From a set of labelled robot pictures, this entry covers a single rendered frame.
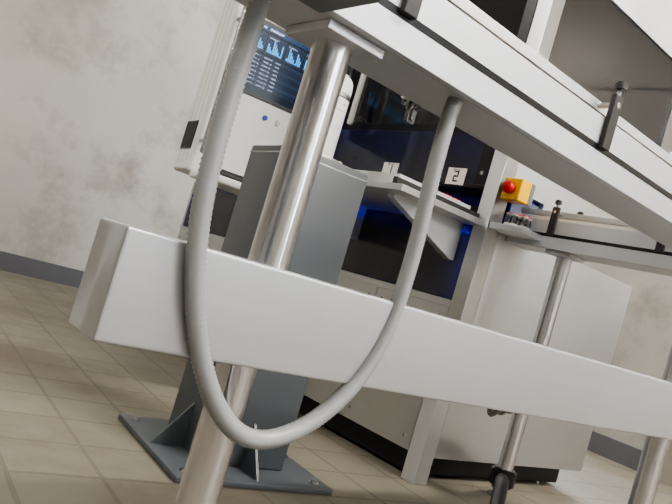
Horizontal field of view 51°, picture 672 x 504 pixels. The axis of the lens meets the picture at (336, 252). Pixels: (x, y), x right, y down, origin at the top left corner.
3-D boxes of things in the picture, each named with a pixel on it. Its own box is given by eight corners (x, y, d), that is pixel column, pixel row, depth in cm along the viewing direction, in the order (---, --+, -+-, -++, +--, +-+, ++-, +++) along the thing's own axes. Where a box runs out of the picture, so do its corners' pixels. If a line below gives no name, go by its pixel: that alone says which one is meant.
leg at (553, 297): (496, 483, 227) (560, 255, 229) (519, 494, 220) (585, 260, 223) (479, 482, 221) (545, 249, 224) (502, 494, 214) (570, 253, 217)
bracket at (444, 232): (446, 259, 237) (457, 222, 238) (453, 260, 235) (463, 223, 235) (376, 233, 216) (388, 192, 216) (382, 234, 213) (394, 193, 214)
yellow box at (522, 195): (512, 204, 231) (518, 183, 231) (530, 206, 225) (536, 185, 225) (498, 197, 226) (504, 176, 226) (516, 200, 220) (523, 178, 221)
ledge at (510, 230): (513, 238, 236) (514, 232, 236) (546, 244, 226) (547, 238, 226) (488, 227, 227) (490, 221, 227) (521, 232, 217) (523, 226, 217)
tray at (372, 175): (413, 208, 251) (415, 199, 251) (468, 216, 230) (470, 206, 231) (343, 178, 229) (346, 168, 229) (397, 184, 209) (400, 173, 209)
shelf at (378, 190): (362, 210, 288) (363, 206, 288) (498, 233, 234) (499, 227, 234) (269, 174, 257) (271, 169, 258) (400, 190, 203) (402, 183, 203)
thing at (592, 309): (290, 357, 447) (329, 225, 451) (575, 492, 288) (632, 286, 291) (148, 330, 384) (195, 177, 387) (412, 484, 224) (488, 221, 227)
